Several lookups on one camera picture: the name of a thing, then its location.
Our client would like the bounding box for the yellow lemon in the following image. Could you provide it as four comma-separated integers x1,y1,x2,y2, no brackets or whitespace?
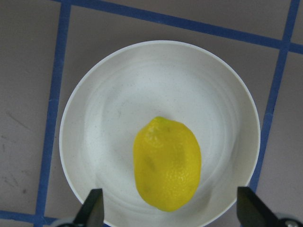
133,117,202,212

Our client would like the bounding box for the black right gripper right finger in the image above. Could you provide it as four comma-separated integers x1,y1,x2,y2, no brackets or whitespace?
236,187,284,227

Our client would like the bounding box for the cream round plate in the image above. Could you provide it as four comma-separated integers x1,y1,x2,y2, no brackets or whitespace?
59,41,260,227

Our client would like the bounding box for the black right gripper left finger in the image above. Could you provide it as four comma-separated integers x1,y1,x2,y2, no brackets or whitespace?
72,189,105,227

